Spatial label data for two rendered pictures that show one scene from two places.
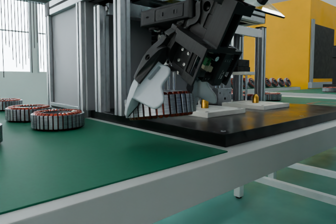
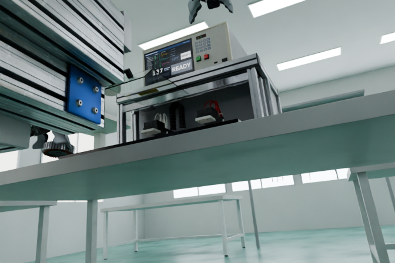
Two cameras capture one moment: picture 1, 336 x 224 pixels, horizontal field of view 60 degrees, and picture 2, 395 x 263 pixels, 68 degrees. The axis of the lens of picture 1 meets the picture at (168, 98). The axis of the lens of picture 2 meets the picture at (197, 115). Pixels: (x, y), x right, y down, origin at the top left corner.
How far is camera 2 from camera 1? 1.32 m
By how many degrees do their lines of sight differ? 68
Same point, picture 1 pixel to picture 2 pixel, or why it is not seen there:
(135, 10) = (127, 108)
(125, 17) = (120, 114)
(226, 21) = not seen: hidden behind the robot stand
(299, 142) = (89, 156)
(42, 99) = not seen: outside the picture
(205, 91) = (57, 138)
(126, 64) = (120, 137)
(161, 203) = (12, 177)
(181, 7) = not seen: hidden behind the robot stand
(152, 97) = (36, 145)
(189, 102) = (48, 145)
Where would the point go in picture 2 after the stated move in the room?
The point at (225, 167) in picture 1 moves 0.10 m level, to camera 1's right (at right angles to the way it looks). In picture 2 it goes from (36, 167) to (33, 162)
